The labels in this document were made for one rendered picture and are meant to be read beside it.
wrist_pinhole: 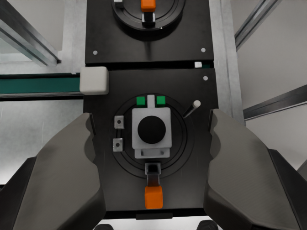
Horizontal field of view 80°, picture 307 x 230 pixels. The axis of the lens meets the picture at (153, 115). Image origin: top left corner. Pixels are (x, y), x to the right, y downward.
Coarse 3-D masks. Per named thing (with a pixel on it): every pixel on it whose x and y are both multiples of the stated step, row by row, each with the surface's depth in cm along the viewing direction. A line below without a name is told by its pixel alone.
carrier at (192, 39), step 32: (96, 0) 36; (128, 0) 34; (160, 0) 34; (192, 0) 36; (96, 32) 35; (128, 32) 35; (160, 32) 34; (192, 32) 35; (96, 64) 34; (128, 64) 35; (160, 64) 35; (192, 64) 36
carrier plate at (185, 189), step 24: (120, 72) 34; (144, 72) 34; (168, 72) 34; (192, 72) 34; (96, 96) 33; (120, 96) 33; (192, 96) 33; (216, 96) 33; (96, 120) 32; (192, 120) 32; (96, 144) 31; (120, 168) 31; (192, 168) 31; (120, 192) 30; (144, 192) 30; (168, 192) 30; (192, 192) 30
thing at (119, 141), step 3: (114, 138) 28; (117, 138) 28; (120, 138) 28; (114, 141) 28; (117, 141) 28; (120, 141) 28; (123, 141) 29; (114, 144) 28; (117, 144) 28; (120, 144) 28; (123, 144) 29; (114, 147) 28; (117, 147) 28; (120, 147) 28; (123, 147) 29; (114, 150) 28; (117, 150) 28; (120, 150) 28; (123, 150) 29
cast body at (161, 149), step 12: (144, 108) 21; (156, 108) 21; (168, 108) 21; (132, 120) 21; (144, 120) 19; (156, 120) 19; (168, 120) 20; (132, 132) 20; (144, 132) 19; (156, 132) 19; (168, 132) 20; (132, 144) 20; (144, 144) 20; (156, 144) 20; (168, 144) 20; (144, 156) 23; (156, 156) 23; (168, 156) 23
